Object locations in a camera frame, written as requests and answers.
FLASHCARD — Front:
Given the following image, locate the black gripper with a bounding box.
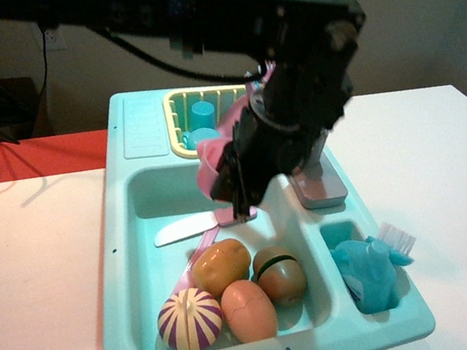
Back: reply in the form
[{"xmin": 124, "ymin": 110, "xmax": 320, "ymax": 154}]
[{"xmin": 206, "ymin": 93, "xmax": 329, "ymax": 235}]

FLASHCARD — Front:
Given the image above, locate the pink toy cup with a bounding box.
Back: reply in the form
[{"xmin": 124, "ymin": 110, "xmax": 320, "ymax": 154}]
[{"xmin": 196, "ymin": 138, "xmax": 229, "ymax": 199}]

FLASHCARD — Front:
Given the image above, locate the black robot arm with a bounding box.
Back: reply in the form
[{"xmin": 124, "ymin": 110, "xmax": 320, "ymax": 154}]
[{"xmin": 0, "ymin": 0, "xmax": 366, "ymax": 222}]

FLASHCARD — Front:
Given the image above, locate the blue toy cup lying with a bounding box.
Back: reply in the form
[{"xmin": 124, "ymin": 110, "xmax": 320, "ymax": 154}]
[{"xmin": 183, "ymin": 127, "xmax": 221, "ymax": 151}]

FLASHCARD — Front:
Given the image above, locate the blue toy cup upright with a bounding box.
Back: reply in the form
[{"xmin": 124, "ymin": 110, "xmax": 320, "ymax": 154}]
[{"xmin": 189, "ymin": 101, "xmax": 216, "ymax": 131}]

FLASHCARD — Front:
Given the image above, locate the teal toy sink unit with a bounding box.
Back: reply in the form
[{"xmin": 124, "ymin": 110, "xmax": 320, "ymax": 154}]
[{"xmin": 103, "ymin": 89, "xmax": 435, "ymax": 350}]

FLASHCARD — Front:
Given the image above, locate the pink toy spatula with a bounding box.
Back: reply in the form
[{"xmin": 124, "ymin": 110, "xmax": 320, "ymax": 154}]
[{"xmin": 171, "ymin": 225, "xmax": 220, "ymax": 295}]

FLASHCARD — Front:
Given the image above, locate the pink toy plate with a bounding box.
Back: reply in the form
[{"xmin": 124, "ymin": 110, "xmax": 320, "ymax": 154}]
[{"xmin": 216, "ymin": 94, "xmax": 249, "ymax": 139}]

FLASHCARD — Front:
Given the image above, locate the yellow toy potato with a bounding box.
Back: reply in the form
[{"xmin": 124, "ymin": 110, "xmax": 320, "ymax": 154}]
[{"xmin": 192, "ymin": 239, "xmax": 251, "ymax": 297}]

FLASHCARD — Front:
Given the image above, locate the grey toy faucet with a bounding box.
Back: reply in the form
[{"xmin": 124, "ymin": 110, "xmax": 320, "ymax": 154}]
[{"xmin": 289, "ymin": 130, "xmax": 348, "ymax": 210}]

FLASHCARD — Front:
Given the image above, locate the brown toy kiwi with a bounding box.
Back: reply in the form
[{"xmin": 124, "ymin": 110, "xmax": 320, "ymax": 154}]
[{"xmin": 253, "ymin": 246, "xmax": 307, "ymax": 307}]

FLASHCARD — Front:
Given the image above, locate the yellow dish rack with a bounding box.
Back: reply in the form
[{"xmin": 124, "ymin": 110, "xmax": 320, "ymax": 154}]
[{"xmin": 162, "ymin": 84, "xmax": 246, "ymax": 159}]

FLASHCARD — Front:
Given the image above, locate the blue toy plate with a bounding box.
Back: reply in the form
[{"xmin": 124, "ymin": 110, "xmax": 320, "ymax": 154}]
[{"xmin": 245, "ymin": 78, "xmax": 266, "ymax": 97}]

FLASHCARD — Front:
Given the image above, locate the pink toy fork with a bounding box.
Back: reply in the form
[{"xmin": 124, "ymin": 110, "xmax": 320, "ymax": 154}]
[{"xmin": 262, "ymin": 61, "xmax": 276, "ymax": 82}]

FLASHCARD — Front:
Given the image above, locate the toy cracked egg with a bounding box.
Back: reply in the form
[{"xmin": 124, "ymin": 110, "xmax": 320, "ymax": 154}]
[{"xmin": 220, "ymin": 279, "xmax": 278, "ymax": 343}]

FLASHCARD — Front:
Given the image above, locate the purple striped toy onion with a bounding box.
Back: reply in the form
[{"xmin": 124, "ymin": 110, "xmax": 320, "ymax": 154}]
[{"xmin": 157, "ymin": 288, "xmax": 223, "ymax": 350}]

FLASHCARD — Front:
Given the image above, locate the blue toy soap bottle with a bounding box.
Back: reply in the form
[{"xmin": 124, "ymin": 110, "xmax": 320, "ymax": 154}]
[{"xmin": 331, "ymin": 239, "xmax": 397, "ymax": 314}]

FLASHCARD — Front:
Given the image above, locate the blue dish brush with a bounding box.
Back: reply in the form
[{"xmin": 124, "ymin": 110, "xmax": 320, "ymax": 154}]
[{"xmin": 365, "ymin": 222, "xmax": 416, "ymax": 267}]

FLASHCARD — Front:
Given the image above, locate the red cloth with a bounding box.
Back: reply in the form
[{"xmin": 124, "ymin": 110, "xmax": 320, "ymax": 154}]
[{"xmin": 0, "ymin": 130, "xmax": 107, "ymax": 182}]

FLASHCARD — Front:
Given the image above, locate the white toy knife pink handle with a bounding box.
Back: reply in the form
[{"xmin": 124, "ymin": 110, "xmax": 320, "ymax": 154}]
[{"xmin": 154, "ymin": 208, "xmax": 240, "ymax": 247}]

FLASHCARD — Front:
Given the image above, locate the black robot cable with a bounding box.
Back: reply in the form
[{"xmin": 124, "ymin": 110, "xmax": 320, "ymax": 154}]
[{"xmin": 95, "ymin": 27, "xmax": 262, "ymax": 89}]

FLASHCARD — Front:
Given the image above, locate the white wall outlet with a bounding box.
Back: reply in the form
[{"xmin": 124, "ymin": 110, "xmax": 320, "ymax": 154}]
[{"xmin": 34, "ymin": 25, "xmax": 68, "ymax": 52}]

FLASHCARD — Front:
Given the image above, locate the black power cord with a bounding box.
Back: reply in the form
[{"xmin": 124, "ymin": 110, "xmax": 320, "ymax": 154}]
[{"xmin": 18, "ymin": 21, "xmax": 58, "ymax": 140}]

